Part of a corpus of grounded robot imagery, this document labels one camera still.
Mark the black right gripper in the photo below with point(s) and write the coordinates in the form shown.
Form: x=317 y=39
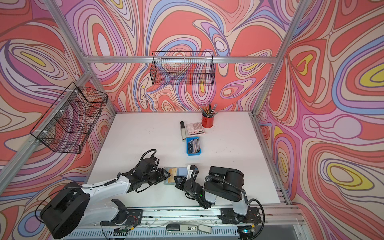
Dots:
x=180 y=186

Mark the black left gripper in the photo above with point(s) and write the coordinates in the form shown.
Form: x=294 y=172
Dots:
x=161 y=173

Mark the yellow card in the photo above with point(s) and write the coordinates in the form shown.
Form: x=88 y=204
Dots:
x=173 y=172

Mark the mint green card holder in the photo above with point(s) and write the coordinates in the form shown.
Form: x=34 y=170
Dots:
x=182 y=172

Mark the blue plastic card tray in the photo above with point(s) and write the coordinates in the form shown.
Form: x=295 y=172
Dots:
x=189 y=139

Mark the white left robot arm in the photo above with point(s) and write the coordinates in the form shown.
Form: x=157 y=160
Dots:
x=78 y=205

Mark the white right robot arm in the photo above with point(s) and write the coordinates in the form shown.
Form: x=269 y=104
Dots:
x=227 y=184

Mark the stack of cards in tray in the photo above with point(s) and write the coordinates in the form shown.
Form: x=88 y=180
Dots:
x=194 y=146

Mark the beige stapler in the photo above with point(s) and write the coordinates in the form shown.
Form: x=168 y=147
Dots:
x=183 y=131

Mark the pink desk calculator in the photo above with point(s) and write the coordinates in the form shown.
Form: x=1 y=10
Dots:
x=195 y=129

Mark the red metal pencil bucket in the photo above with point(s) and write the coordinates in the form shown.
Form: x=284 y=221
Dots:
x=207 y=122

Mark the grey handheld device on rail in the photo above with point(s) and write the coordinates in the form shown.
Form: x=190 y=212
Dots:
x=188 y=228

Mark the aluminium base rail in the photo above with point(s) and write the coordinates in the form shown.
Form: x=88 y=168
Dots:
x=280 y=222

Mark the black wire basket back wall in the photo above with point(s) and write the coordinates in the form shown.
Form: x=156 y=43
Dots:
x=183 y=68

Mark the black wire basket wall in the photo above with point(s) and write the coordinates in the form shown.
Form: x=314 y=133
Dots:
x=183 y=68
x=67 y=125

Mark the black wire basket left wall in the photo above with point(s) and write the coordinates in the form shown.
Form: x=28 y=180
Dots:
x=67 y=125

